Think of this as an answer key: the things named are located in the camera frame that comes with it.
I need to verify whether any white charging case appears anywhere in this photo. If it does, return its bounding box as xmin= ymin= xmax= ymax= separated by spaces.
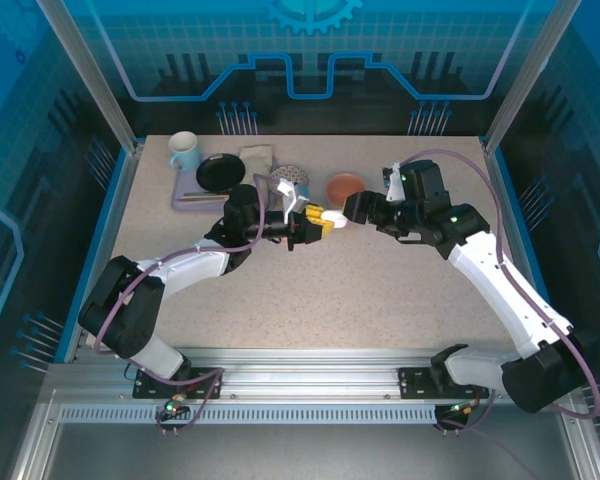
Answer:
xmin=322 ymin=209 xmax=350 ymax=231

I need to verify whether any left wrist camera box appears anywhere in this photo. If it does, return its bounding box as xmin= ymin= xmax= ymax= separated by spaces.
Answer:
xmin=275 ymin=178 xmax=312 ymax=227

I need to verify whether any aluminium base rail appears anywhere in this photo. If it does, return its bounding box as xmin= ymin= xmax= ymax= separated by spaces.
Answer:
xmin=44 ymin=347 xmax=581 ymax=406

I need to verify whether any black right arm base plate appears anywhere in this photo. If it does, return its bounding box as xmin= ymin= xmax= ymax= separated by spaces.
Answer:
xmin=397 ymin=366 xmax=491 ymax=401

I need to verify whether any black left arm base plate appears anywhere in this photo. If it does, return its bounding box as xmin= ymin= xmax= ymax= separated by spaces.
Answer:
xmin=132 ymin=367 xmax=225 ymax=401

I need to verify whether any peach cup with handle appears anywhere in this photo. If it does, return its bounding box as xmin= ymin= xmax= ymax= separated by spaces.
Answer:
xmin=326 ymin=172 xmax=368 ymax=211

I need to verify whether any aluminium frame post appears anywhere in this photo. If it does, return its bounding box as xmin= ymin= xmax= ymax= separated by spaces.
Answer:
xmin=34 ymin=0 xmax=144 ymax=154
xmin=482 ymin=0 xmax=584 ymax=154

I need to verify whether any black plate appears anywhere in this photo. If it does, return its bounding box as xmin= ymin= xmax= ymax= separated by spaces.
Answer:
xmin=195 ymin=153 xmax=247 ymax=194

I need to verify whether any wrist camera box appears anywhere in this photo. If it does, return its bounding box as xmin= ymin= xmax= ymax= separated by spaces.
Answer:
xmin=381 ymin=161 xmax=407 ymax=202
xmin=275 ymin=178 xmax=312 ymax=227

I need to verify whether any patterned ceramic bowl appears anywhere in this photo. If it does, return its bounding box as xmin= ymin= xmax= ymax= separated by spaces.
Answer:
xmin=268 ymin=163 xmax=311 ymax=194

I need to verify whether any slotted metal cable duct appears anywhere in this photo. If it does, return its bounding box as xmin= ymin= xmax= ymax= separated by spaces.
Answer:
xmin=58 ymin=405 xmax=440 ymax=425

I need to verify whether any beige folded napkin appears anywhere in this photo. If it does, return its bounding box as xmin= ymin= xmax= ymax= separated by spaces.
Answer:
xmin=238 ymin=143 xmax=276 ymax=184

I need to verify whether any lavender tray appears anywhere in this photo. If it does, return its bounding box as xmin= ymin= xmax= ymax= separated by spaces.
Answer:
xmin=171 ymin=151 xmax=281 ymax=214

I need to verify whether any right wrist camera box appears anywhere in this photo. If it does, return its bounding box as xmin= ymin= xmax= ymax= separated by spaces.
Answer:
xmin=381 ymin=161 xmax=407 ymax=202

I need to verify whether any light blue mug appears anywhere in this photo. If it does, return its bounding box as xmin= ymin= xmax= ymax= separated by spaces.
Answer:
xmin=167 ymin=131 xmax=202 ymax=172

